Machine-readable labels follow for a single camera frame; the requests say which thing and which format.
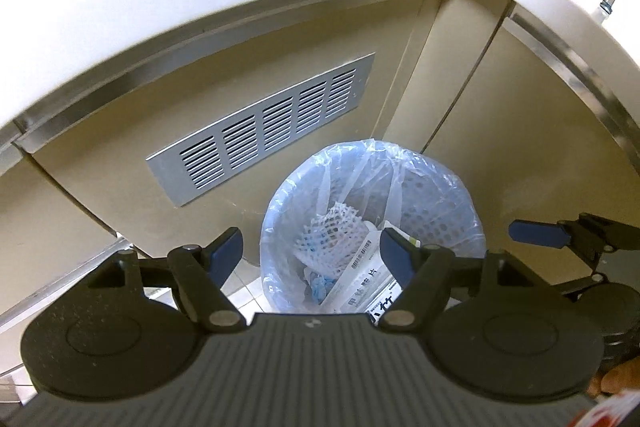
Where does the blue face mask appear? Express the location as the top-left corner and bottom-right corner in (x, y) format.
(302, 269), (342, 304)

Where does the person's right hand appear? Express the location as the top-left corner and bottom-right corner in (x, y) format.
(586, 351), (635, 399)

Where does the silver cabinet vent grille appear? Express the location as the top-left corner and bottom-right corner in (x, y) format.
(146, 53), (376, 208)

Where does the white foam fruit net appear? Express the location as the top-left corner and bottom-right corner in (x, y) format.
(295, 202), (373, 275)

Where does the beige base cabinet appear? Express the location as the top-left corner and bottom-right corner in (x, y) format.
(0, 0), (640, 358)

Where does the red white cloth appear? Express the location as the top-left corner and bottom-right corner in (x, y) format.
(567, 389), (640, 427)

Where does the white green medicine box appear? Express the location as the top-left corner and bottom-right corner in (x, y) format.
(320, 221), (423, 315)

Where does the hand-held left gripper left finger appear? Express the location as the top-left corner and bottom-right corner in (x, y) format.
(87, 227), (249, 334)

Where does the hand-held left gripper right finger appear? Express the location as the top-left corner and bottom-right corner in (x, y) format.
(372, 228), (546, 334)

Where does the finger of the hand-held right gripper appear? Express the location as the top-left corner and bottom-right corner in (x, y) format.
(550, 272), (608, 304)
(509, 213), (621, 260)

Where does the white printed package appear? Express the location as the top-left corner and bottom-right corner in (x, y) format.
(366, 289), (407, 324)

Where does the blue lined wastebasket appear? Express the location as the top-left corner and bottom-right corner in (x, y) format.
(260, 138), (487, 314)

